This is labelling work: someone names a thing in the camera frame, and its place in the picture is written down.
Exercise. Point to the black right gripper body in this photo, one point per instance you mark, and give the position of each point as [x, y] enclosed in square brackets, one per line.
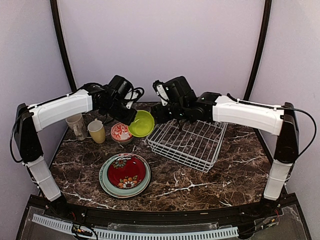
[164, 116]

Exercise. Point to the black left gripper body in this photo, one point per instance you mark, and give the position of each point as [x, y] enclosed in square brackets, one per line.
[119, 115]

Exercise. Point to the white red patterned bowl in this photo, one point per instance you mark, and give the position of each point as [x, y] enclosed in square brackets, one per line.
[120, 131]

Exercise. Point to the lime green bowl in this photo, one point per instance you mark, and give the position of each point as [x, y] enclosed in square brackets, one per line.
[143, 124]

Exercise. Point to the light teal ceramic bowl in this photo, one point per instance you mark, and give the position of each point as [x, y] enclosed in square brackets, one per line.
[123, 142]

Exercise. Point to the yellow ceramic cup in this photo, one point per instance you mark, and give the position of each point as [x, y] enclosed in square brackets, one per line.
[97, 131]

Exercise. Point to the cream patterned ceramic mug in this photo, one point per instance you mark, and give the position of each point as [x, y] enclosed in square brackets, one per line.
[77, 125]

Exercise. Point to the dark red plate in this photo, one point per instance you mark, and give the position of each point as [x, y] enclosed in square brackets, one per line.
[126, 172]

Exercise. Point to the light green plate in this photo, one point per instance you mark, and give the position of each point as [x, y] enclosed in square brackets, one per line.
[123, 193]

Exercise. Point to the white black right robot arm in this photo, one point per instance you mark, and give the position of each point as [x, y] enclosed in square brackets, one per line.
[179, 102]

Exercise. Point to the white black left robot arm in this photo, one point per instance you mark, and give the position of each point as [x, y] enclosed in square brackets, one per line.
[115, 99]

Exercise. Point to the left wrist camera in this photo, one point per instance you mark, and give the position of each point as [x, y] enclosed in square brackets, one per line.
[133, 96]

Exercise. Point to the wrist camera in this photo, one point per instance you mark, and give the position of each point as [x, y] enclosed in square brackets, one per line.
[160, 91]
[133, 96]

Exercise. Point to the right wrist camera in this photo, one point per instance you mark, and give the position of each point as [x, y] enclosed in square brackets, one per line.
[160, 91]

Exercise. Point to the white wire dish rack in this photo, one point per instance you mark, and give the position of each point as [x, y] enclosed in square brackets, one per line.
[196, 145]

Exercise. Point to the black left frame post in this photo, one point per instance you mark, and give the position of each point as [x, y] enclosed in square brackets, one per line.
[61, 44]

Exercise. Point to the black frame post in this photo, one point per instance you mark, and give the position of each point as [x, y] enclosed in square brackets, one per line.
[61, 44]
[259, 49]

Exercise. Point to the white slotted cable duct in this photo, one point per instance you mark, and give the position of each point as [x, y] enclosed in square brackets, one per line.
[137, 232]

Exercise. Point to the black front table rail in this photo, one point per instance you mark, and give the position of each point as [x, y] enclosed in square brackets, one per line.
[241, 215]

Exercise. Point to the black right frame post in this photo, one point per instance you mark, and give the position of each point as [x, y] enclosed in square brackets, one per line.
[259, 49]

